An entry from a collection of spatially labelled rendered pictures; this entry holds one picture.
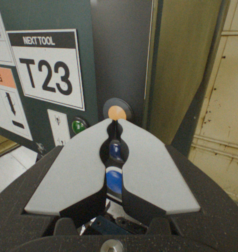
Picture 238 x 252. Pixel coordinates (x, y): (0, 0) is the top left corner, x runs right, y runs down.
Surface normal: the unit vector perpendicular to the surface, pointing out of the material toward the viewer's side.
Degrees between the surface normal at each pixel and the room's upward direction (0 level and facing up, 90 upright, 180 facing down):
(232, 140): 90
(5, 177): 24
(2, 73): 90
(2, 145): 90
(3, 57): 90
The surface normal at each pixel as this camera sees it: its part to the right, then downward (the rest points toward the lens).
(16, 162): 0.36, -0.70
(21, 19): -0.50, 0.42
